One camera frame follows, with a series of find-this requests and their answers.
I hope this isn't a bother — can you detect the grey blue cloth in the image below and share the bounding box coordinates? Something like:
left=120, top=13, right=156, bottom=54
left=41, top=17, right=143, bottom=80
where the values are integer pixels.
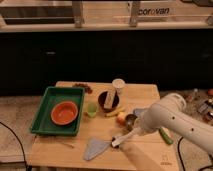
left=83, top=138, right=110, bottom=161

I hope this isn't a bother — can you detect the metal cup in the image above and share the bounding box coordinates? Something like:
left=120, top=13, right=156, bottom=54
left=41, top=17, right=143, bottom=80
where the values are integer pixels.
left=125, top=114, right=137, bottom=131

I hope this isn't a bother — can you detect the green plastic tray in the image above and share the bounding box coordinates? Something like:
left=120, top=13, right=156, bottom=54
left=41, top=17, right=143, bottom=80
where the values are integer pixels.
left=30, top=87, right=85, bottom=136

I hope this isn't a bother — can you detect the dark brown bowl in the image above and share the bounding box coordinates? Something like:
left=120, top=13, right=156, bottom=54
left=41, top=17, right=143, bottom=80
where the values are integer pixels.
left=98, top=91, right=120, bottom=112

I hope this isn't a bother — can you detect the blue sponge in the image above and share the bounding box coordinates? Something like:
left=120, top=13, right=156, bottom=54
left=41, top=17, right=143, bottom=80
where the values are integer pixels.
left=133, top=108, right=148, bottom=117

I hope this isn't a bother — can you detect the orange bowl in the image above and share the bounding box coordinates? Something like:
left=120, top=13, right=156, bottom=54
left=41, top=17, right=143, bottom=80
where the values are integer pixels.
left=51, top=101, right=78, bottom=126

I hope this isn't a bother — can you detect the yellow banana toy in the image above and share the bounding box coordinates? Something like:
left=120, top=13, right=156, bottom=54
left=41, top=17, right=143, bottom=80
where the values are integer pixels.
left=105, top=107, right=125, bottom=117

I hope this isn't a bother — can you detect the red brown food pile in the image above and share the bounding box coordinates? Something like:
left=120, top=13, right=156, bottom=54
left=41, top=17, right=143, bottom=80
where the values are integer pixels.
left=73, top=83, right=93, bottom=94

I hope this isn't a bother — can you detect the orange yellow fruit toy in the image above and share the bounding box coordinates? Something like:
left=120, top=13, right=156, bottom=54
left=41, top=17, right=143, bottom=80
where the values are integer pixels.
left=116, top=112, right=126, bottom=125

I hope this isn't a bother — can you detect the green pepper toy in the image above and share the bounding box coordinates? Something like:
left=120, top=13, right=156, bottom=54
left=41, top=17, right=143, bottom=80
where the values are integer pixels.
left=159, top=128, right=173, bottom=145

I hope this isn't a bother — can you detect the white paper cup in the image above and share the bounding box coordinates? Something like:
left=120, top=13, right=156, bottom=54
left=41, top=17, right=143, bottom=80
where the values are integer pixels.
left=112, top=78, right=125, bottom=94

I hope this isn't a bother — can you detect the black cable right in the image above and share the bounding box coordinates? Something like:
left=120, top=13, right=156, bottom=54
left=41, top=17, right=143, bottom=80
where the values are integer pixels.
left=177, top=136, right=213, bottom=171

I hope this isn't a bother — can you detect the wooden block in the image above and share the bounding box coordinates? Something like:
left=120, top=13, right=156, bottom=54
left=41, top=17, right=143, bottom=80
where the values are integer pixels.
left=104, top=89, right=116, bottom=109

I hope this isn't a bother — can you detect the corovan cardboard box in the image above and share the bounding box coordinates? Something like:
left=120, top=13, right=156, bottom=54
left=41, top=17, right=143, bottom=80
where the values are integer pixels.
left=137, top=0, right=213, bottom=22

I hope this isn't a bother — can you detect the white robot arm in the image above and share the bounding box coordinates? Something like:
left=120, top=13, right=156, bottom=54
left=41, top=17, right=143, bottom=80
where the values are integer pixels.
left=134, top=93, right=213, bottom=155

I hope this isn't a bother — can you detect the black cable left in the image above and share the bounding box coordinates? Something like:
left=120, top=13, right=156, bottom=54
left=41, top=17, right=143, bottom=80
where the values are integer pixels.
left=0, top=121, right=33, bottom=171

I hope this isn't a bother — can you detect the wooden table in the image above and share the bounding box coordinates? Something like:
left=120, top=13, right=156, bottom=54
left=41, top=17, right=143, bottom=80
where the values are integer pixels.
left=27, top=83, right=179, bottom=171

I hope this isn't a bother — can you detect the green plastic cup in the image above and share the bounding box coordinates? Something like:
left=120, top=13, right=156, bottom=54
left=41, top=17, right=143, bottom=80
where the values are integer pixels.
left=86, top=103, right=98, bottom=118

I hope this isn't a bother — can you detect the black cable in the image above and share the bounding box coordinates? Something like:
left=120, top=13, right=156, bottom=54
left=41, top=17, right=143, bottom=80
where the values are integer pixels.
left=177, top=136, right=213, bottom=171
left=0, top=121, right=33, bottom=171

